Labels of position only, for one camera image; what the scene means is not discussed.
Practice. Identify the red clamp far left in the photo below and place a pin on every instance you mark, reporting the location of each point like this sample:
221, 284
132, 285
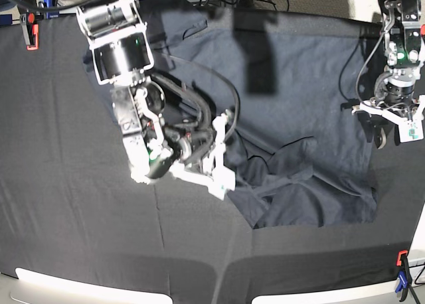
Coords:
30, 29

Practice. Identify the dark grey t-shirt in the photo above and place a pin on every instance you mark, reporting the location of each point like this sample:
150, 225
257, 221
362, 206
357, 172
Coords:
300, 156

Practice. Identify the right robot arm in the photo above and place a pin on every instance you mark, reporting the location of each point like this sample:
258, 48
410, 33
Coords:
167, 128

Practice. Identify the black table cloth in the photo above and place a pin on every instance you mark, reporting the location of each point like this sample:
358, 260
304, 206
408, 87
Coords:
70, 209

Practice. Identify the red blue clamp near right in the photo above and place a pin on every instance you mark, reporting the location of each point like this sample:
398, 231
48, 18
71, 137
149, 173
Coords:
404, 278

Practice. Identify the blue clamp far left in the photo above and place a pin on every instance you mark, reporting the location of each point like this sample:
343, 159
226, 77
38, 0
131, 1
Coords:
48, 4

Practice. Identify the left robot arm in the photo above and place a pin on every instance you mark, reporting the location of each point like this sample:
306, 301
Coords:
401, 40

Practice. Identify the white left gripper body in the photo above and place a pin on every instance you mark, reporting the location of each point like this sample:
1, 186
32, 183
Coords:
410, 129

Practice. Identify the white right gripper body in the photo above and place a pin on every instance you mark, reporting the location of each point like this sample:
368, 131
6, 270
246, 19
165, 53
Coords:
214, 175

